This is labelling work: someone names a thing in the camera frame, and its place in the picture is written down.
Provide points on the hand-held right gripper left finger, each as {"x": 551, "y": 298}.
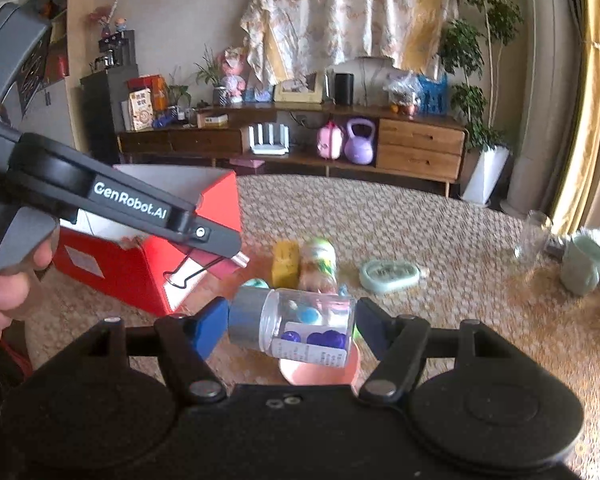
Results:
{"x": 211, "y": 325}

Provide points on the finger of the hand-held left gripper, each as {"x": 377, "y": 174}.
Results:
{"x": 215, "y": 240}

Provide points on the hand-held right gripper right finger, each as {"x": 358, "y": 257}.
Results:
{"x": 372, "y": 327}

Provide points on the clear jar with silver lid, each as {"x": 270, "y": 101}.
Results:
{"x": 300, "y": 320}

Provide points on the pink plastic cup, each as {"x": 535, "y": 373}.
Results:
{"x": 315, "y": 374}

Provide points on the red cardboard box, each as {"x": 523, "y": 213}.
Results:
{"x": 140, "y": 270}

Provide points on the person's left hand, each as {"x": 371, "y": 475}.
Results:
{"x": 5, "y": 300}

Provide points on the blue figurine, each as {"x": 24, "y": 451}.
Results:
{"x": 343, "y": 290}

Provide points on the white round dish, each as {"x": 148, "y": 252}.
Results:
{"x": 387, "y": 277}

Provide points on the black cabinet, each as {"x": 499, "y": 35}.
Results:
{"x": 100, "y": 120}

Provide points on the yellow carton box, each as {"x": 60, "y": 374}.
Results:
{"x": 286, "y": 265}

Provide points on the pink flat box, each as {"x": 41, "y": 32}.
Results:
{"x": 247, "y": 165}

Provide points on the green-lid plastic jar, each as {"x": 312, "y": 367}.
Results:
{"x": 320, "y": 260}

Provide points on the white router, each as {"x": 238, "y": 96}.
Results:
{"x": 269, "y": 147}

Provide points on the patterned snack packet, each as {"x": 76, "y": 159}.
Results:
{"x": 141, "y": 110}

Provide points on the small flat box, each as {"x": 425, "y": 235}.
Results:
{"x": 216, "y": 120}

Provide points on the orange box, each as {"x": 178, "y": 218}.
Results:
{"x": 152, "y": 85}

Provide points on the black coffee machine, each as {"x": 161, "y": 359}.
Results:
{"x": 116, "y": 50}

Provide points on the small potted plant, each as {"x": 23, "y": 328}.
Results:
{"x": 219, "y": 95}

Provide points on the pink toy suitcase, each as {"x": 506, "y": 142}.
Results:
{"x": 330, "y": 142}

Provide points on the pink doll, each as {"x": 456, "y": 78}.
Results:
{"x": 235, "y": 75}

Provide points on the purple kettlebell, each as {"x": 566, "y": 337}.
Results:
{"x": 360, "y": 147}

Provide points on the clear drinking glass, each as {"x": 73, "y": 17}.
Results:
{"x": 532, "y": 237}

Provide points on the wooden sideboard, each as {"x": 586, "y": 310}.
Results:
{"x": 420, "y": 150}

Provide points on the white planter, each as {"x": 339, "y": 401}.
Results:
{"x": 487, "y": 175}

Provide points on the black cylindrical speaker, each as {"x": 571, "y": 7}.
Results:
{"x": 344, "y": 89}

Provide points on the pale green mug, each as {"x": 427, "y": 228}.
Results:
{"x": 582, "y": 265}

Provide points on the tall green houseplant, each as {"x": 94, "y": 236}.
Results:
{"x": 485, "y": 125}

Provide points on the clear plastic bag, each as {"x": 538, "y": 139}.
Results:
{"x": 401, "y": 89}

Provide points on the blue printed bag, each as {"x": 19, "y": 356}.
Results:
{"x": 432, "y": 94}

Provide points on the hanging floral cloth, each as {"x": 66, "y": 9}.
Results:
{"x": 330, "y": 5}

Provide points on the yellow curtain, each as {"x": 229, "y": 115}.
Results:
{"x": 590, "y": 85}

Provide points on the wooden picture frame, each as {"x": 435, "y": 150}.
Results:
{"x": 297, "y": 92}

